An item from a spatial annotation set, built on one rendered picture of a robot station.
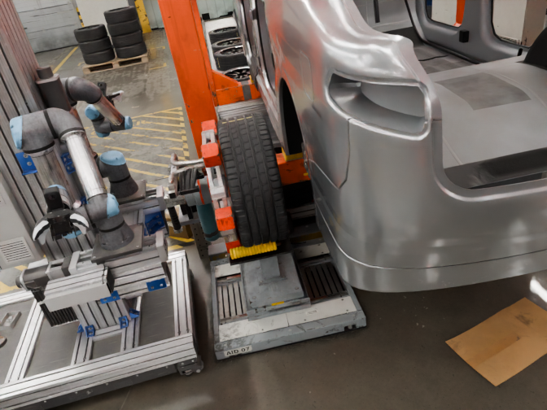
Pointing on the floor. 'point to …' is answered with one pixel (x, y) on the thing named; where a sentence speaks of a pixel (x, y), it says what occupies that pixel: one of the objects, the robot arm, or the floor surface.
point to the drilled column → (200, 240)
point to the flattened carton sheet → (505, 342)
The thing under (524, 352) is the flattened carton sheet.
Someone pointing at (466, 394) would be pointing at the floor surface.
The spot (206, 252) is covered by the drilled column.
